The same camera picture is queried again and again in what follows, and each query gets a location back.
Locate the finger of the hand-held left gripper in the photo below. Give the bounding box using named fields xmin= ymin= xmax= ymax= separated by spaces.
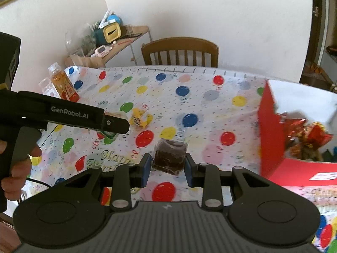
xmin=101 ymin=112 xmax=130 ymax=134

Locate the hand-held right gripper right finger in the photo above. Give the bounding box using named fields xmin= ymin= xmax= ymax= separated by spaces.
xmin=184 ymin=154 xmax=275 ymax=211

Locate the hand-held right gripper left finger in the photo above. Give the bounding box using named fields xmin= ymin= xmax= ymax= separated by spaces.
xmin=63 ymin=154 xmax=152 ymax=211

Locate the brown cake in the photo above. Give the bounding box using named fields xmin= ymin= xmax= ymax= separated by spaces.
xmin=151 ymin=138 xmax=188 ymax=175

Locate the red cardboard box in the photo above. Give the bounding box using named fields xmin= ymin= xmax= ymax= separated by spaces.
xmin=257 ymin=80 xmax=337 ymax=188

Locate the red foil snack bag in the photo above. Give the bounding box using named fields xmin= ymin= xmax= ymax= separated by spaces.
xmin=278 ymin=111 xmax=333 ymax=161

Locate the clear bottle of orange snacks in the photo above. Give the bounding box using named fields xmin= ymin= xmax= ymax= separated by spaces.
xmin=48 ymin=62 xmax=80 ymax=103

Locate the person's left hand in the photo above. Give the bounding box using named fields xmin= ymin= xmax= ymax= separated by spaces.
xmin=0 ymin=140 xmax=43 ymax=200

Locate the clear plastic container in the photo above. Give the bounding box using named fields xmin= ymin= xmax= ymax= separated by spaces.
xmin=39 ymin=77 xmax=57 ymax=97

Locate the yellow snack packet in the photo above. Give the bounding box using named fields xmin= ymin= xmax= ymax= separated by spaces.
xmin=131 ymin=107 xmax=153 ymax=129

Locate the balloon print tablecloth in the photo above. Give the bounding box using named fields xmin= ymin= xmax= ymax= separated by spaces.
xmin=25 ymin=65 xmax=337 ymax=253

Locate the pink and white gadget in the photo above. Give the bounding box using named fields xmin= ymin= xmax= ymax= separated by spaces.
xmin=95 ymin=46 xmax=114 ymax=58

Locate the wooden side table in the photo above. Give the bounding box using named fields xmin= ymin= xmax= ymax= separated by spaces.
xmin=64 ymin=26 xmax=151 ymax=68

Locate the clear glass bowl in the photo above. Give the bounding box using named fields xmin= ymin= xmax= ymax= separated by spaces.
xmin=65 ymin=24 xmax=97 ymax=58

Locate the yellow and teal container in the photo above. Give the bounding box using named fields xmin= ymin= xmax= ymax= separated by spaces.
xmin=94 ymin=22 xmax=122 ymax=44

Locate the wooden chair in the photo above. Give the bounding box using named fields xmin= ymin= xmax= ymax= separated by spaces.
xmin=141 ymin=37 xmax=219 ymax=68

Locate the blue round toy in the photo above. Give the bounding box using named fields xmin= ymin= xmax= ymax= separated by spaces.
xmin=106 ymin=14 xmax=122 ymax=26

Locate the black cable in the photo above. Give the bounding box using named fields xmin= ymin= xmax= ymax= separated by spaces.
xmin=26 ymin=176 xmax=54 ymax=191

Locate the dark wooden door frame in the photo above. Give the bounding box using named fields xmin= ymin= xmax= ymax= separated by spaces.
xmin=299 ymin=0 xmax=326 ymax=84

